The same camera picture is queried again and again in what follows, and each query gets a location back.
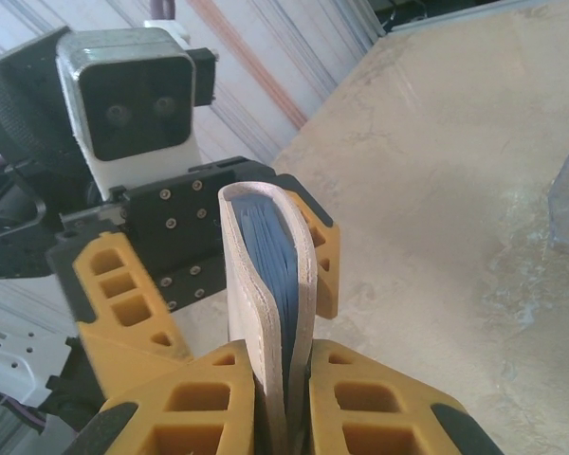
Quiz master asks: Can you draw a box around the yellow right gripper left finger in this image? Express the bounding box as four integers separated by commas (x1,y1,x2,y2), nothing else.
83,337,258,455

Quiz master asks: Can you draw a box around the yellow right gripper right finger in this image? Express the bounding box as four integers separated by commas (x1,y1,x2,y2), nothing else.
306,337,504,455

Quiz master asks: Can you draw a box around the clear acrylic card stand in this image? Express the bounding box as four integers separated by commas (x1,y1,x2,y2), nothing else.
547,139,569,252

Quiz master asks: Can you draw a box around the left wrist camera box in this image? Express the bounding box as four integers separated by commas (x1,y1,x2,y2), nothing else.
56,26,219,200

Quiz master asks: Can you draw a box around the aluminium frame post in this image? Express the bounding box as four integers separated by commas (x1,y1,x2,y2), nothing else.
355,0,391,45

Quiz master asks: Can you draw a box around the thin aluminium table rail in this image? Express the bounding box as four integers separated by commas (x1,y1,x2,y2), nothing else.
388,2,569,33

